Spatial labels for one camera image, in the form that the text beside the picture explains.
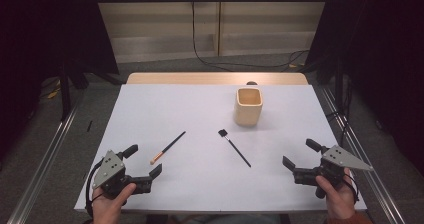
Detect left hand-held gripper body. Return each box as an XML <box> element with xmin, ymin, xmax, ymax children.
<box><xmin>92</xmin><ymin>149</ymin><xmax>136</xmax><ymax>199</ymax></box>

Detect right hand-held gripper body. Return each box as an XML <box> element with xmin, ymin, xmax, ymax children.
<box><xmin>316</xmin><ymin>145</ymin><xmax>374</xmax><ymax>200</ymax></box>

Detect orange-tipped makeup brush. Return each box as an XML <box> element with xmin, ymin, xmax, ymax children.
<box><xmin>149</xmin><ymin>130</ymin><xmax>187</xmax><ymax>166</ymax></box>

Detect beige square cup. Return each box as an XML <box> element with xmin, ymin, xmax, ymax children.
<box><xmin>233</xmin><ymin>87</ymin><xmax>264</xmax><ymax>128</ymax></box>

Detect black makeup brush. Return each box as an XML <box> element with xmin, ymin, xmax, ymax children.
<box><xmin>218</xmin><ymin>128</ymin><xmax>252</xmax><ymax>168</ymax></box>

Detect person's left hand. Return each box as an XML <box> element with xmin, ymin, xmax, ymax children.
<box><xmin>91</xmin><ymin>183</ymin><xmax>137</xmax><ymax>224</ymax></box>

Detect person's right hand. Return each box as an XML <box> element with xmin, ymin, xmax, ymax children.
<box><xmin>315</xmin><ymin>168</ymin><xmax>358</xmax><ymax>221</ymax></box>

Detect black metal stand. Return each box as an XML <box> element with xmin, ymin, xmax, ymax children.
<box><xmin>59</xmin><ymin>60</ymin><xmax>73</xmax><ymax>122</ymax></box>

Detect yellow floor tape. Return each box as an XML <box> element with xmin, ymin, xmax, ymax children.
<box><xmin>46</xmin><ymin>87</ymin><xmax>63</xmax><ymax>100</ymax></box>

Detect dark curtain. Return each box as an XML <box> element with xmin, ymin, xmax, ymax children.
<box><xmin>304</xmin><ymin>0</ymin><xmax>424</xmax><ymax>177</ymax></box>
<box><xmin>0</xmin><ymin>0</ymin><xmax>120</xmax><ymax>158</ymax></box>

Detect black floor cable bundle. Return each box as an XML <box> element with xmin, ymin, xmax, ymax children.
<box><xmin>327</xmin><ymin>80</ymin><xmax>353</xmax><ymax>148</ymax></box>

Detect aluminium floor rail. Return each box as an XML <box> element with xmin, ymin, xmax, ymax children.
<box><xmin>319</xmin><ymin>87</ymin><xmax>406</xmax><ymax>224</ymax></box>
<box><xmin>6</xmin><ymin>93</ymin><xmax>84</xmax><ymax>224</ymax></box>

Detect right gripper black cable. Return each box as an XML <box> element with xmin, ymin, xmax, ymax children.
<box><xmin>343</xmin><ymin>173</ymin><xmax>360</xmax><ymax>203</ymax></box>

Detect long black wall cable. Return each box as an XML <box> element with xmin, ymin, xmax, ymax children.
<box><xmin>190</xmin><ymin>0</ymin><xmax>311</xmax><ymax>72</ymax></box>

